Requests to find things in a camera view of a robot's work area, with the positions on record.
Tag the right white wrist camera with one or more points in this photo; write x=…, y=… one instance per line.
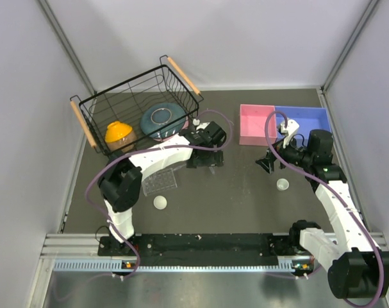
x=288, y=129

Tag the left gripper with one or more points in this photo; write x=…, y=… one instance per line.
x=215, y=159

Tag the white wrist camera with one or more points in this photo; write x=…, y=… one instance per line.
x=198, y=125
x=288, y=129

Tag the yellow and brown bowl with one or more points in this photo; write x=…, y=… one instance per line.
x=120, y=136

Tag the small white cup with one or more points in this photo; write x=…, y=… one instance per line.
x=282, y=184

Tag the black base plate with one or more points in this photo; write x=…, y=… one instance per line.
x=215, y=249

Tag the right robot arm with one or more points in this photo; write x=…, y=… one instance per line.
x=356, y=266

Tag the pink ceramic plate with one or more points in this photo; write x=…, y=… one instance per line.
x=169, y=132

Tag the blue plastic bin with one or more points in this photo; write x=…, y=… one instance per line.
x=308, y=118

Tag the black wire dish basket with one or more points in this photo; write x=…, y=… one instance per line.
x=128, y=100

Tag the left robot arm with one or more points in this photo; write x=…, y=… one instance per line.
x=120, y=184

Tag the clear test tube rack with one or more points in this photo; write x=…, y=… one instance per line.
x=160, y=181

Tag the white round lid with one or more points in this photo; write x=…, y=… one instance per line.
x=160, y=202

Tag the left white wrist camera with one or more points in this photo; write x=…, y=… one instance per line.
x=198, y=125

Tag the blue ceramic plate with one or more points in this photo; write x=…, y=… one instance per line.
x=160, y=116

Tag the pink plastic bin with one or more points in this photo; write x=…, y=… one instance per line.
x=252, y=125

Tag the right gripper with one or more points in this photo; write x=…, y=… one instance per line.
x=268, y=162

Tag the grey slotted cable duct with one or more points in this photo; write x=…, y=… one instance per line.
x=119, y=266

